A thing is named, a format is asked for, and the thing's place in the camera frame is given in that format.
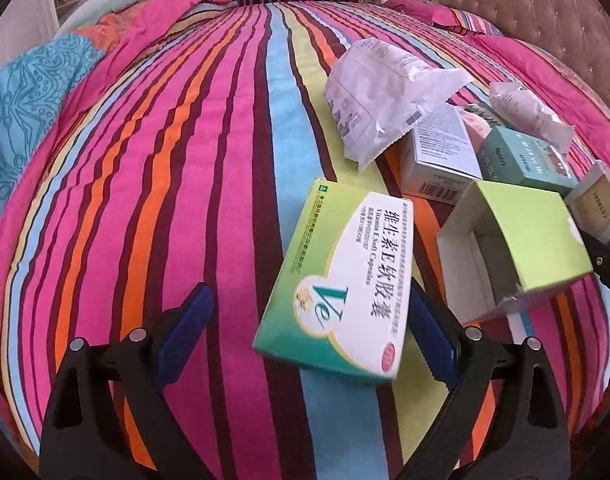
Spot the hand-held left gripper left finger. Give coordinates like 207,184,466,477
39,282,216,480

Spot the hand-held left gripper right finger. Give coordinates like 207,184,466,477
395,276,570,480

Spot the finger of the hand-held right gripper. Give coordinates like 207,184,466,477
575,225,610,311

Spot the small cream box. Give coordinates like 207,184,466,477
565,161,610,245

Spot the lime green box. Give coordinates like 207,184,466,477
436,179,594,323

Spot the green and white medicine box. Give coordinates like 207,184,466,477
252,177,413,386

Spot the teal box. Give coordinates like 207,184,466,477
477,126,580,196

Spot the pale pink plastic pack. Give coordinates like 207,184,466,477
324,37,473,170

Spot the small crumpled plastic wrapper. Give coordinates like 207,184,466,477
489,81,574,155

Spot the striped bedsheet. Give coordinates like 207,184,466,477
0,0,610,480

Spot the pink and green box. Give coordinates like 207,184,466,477
457,104,508,148

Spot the pink duvet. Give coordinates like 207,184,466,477
465,35,610,161

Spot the white box with barcode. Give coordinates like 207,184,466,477
399,104,483,206

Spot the tufted pink headboard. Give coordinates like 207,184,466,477
435,0,610,106

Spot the blue patterned quilt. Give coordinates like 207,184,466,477
0,34,108,256

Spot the pink striped pillow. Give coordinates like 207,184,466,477
385,0,503,37

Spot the pink and orange quilt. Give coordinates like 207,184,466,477
92,0,243,86

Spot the mint green pillow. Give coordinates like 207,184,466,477
55,0,178,38

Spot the white cabinet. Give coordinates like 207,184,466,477
0,0,76,76

